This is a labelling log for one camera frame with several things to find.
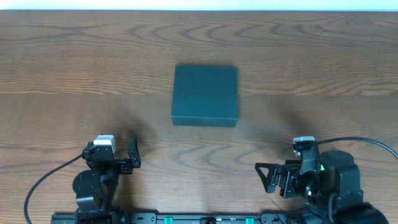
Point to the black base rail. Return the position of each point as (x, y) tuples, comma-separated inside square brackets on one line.
[(152, 218)]

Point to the dark green box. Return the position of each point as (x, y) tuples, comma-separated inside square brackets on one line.
[(205, 96)]

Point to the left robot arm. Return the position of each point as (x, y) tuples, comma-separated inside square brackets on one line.
[(95, 188)]

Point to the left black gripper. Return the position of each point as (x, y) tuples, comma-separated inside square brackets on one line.
[(125, 165)]

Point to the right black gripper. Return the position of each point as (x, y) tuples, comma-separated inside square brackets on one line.
[(280, 178)]

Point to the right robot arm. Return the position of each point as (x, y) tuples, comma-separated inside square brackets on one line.
[(329, 182)]

